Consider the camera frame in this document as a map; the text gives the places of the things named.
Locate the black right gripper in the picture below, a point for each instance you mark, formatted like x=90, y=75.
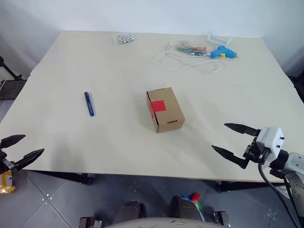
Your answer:
x=253, y=152

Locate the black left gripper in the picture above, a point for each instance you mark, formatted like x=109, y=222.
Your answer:
x=6, y=166

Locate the brown cardboard box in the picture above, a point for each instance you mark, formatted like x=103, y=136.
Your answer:
x=169, y=111

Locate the blue pen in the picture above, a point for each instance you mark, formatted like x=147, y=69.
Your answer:
x=89, y=104

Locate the yellow and white package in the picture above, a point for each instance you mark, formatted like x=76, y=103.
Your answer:
x=6, y=183

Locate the dark floor mat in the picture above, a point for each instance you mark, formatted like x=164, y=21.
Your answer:
x=10, y=90

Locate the colourful feather toy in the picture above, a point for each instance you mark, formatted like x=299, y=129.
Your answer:
x=196, y=198

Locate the small dark metal block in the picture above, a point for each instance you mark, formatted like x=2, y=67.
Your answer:
x=221, y=219
x=89, y=222

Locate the black tripod stand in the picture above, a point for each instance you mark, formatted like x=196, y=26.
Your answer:
x=10, y=71

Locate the red tape patch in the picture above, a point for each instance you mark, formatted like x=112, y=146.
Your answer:
x=158, y=106

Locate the blue hot glue gun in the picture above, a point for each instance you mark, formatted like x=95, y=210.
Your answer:
x=222, y=52

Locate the clear bag of colourful tools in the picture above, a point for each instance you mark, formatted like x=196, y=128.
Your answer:
x=192, y=50

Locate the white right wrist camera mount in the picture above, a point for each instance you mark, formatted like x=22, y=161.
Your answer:
x=269, y=140

